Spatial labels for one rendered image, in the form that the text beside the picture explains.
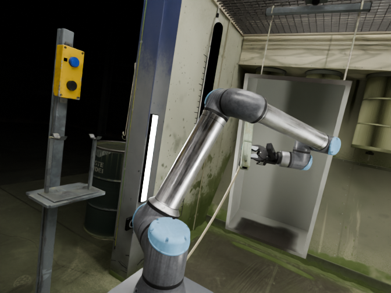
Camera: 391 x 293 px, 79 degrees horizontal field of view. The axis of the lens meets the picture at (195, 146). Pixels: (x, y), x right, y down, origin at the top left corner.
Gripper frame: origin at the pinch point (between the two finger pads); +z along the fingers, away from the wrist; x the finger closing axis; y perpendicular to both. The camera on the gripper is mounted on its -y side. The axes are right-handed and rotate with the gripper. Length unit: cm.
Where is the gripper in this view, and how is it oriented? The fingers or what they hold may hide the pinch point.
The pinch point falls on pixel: (244, 150)
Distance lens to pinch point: 135.4
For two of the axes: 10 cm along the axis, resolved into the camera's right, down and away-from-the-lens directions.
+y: -0.2, 5.0, 8.7
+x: 1.7, -8.5, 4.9
